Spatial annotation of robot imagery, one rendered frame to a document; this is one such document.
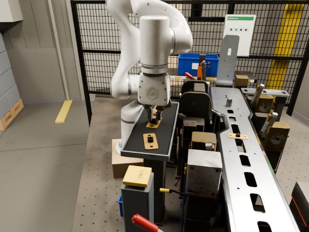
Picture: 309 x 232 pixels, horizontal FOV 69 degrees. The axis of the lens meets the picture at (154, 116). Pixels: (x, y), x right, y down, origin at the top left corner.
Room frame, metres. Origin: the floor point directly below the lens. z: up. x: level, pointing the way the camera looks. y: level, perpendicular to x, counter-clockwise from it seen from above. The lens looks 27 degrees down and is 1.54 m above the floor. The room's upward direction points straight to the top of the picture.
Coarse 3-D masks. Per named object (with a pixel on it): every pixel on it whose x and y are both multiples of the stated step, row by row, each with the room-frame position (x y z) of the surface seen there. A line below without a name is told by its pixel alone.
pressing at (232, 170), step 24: (216, 96) 1.33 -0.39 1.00; (240, 96) 1.33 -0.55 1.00; (240, 120) 1.01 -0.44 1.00; (240, 168) 0.63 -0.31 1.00; (264, 168) 0.63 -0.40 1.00; (240, 192) 0.52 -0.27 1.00; (264, 192) 0.52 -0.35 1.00; (240, 216) 0.43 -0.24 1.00; (264, 216) 0.43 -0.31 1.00; (288, 216) 0.43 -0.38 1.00
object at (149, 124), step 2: (154, 116) 0.73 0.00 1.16; (154, 118) 0.70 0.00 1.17; (152, 120) 0.68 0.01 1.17; (154, 120) 0.68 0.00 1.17; (160, 120) 0.70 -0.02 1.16; (150, 122) 0.68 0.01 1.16; (152, 122) 0.68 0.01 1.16; (154, 122) 0.68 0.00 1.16; (158, 122) 0.68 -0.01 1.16; (148, 124) 0.67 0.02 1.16; (150, 124) 0.67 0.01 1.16; (152, 124) 0.67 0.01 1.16; (154, 124) 0.67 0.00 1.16; (156, 124) 0.67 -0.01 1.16; (158, 124) 0.67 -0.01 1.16; (146, 126) 0.66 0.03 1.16; (148, 126) 0.66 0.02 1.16; (150, 126) 0.66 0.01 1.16; (154, 126) 0.66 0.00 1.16; (156, 126) 0.66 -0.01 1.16; (154, 128) 0.65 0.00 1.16; (156, 128) 0.65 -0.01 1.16
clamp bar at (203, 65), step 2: (202, 62) 1.34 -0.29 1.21; (204, 62) 1.35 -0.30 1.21; (208, 62) 1.33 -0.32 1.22; (200, 64) 1.33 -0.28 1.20; (202, 64) 1.32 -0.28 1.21; (204, 64) 1.32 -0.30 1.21; (206, 64) 1.33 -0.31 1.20; (208, 64) 1.32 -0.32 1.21; (200, 66) 1.34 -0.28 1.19; (202, 66) 1.32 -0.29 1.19; (204, 66) 1.32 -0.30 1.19; (208, 66) 1.32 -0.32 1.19; (202, 68) 1.32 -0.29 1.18; (204, 68) 1.32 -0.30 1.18; (202, 70) 1.32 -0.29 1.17; (204, 70) 1.32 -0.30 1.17; (202, 72) 1.32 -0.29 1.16; (204, 72) 1.32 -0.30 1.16; (202, 74) 1.32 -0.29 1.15; (204, 74) 1.32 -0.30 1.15; (202, 76) 1.32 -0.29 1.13; (204, 76) 1.32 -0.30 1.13; (202, 78) 1.32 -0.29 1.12; (204, 78) 1.32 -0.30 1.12; (202, 80) 1.32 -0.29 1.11; (204, 80) 1.32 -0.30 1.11
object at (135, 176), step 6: (132, 168) 0.45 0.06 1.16; (138, 168) 0.45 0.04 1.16; (144, 168) 0.45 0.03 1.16; (150, 168) 0.45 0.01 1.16; (126, 174) 0.42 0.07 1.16; (132, 174) 0.42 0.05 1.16; (138, 174) 0.42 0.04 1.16; (144, 174) 0.42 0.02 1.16; (150, 174) 0.43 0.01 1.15; (126, 180) 0.40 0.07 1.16; (132, 180) 0.40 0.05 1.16; (138, 180) 0.40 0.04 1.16; (144, 180) 0.40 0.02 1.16; (144, 186) 0.39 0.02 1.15
